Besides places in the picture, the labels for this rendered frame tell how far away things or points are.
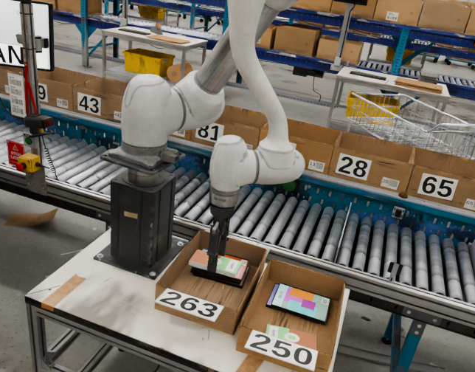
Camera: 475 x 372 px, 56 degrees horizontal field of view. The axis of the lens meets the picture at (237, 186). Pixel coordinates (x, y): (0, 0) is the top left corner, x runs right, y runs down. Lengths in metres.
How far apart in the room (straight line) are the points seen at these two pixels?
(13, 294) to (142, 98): 1.71
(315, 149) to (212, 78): 0.97
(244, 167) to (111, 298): 0.66
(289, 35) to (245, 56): 5.46
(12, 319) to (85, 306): 1.17
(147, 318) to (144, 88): 0.74
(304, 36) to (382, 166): 4.46
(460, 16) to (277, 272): 5.47
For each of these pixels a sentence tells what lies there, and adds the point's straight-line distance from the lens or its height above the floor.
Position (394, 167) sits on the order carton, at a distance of 2.34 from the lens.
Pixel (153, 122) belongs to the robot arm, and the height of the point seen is 1.31.
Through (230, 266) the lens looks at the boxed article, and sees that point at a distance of 1.48.
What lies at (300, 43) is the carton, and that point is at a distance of 6.64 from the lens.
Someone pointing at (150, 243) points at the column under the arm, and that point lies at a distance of 1.66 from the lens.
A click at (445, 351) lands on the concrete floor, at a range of 2.95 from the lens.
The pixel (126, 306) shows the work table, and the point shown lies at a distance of 1.58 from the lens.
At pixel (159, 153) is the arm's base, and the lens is 1.55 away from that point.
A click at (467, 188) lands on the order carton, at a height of 1.00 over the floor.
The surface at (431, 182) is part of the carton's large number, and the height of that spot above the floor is 0.98.
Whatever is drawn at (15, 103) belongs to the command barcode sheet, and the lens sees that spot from 2.34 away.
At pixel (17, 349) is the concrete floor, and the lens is 2.57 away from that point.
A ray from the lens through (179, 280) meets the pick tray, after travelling 1.68.
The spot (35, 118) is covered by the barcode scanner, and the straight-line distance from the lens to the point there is 2.21.
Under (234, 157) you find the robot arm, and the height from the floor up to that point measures 1.32.
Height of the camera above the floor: 1.80
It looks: 26 degrees down
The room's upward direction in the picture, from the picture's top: 8 degrees clockwise
